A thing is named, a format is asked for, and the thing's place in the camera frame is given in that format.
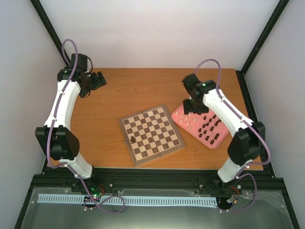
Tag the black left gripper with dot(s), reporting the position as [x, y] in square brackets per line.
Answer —
[98, 84]

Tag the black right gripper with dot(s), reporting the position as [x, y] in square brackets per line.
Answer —
[188, 109]

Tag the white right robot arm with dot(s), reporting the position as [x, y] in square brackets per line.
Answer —
[248, 136]

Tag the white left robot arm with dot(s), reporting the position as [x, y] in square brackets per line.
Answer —
[55, 137]

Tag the wooden chess board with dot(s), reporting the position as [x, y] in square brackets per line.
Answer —
[155, 134]

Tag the pink plastic tray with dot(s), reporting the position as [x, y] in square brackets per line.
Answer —
[209, 127]

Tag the light blue cable duct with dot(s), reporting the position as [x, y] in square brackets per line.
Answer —
[134, 201]

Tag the black aluminium frame rail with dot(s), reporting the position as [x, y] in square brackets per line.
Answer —
[121, 178]

